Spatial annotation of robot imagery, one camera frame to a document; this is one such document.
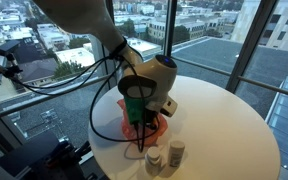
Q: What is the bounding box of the tall white pill bottle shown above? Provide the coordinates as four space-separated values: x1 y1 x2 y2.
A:
167 140 186 168

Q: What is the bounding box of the orange plastic bag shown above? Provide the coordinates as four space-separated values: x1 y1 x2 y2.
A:
116 97 169 147

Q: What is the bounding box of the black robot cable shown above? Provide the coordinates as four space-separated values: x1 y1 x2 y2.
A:
0 54 126 98
89 49 162 154

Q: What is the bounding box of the black camera on tripod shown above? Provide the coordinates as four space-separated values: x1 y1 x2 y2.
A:
0 39 24 78

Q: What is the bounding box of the short white pill bottle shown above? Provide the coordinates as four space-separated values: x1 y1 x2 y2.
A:
144 146 163 177

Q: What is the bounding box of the black equipment cart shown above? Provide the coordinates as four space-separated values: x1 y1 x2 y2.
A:
0 132 92 180

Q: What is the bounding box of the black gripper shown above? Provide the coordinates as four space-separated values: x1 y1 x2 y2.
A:
135 109 161 132

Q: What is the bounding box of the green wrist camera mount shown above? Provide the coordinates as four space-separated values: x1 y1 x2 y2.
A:
123 94 149 126

